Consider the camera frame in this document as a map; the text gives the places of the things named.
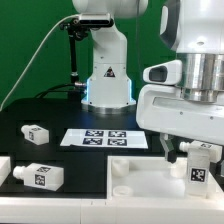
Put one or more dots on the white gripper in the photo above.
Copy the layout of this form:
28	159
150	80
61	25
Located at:
161	109

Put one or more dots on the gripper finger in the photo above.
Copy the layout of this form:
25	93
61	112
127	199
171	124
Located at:
220	168

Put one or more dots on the white square tabletop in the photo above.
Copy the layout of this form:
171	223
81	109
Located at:
152	177

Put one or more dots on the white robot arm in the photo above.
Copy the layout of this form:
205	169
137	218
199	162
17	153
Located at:
185	97

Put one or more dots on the white tag sheet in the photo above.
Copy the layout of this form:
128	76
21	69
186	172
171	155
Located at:
105	138

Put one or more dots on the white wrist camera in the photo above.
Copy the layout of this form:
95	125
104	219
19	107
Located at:
169	73

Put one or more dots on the black rear camera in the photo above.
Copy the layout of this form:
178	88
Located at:
95	20

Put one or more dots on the white fence left wall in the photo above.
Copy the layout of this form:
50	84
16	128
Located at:
5	168

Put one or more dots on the white fence wall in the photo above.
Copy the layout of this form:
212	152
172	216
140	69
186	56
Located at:
116	211
5	168

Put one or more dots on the white fence front wall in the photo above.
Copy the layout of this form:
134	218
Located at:
116	211

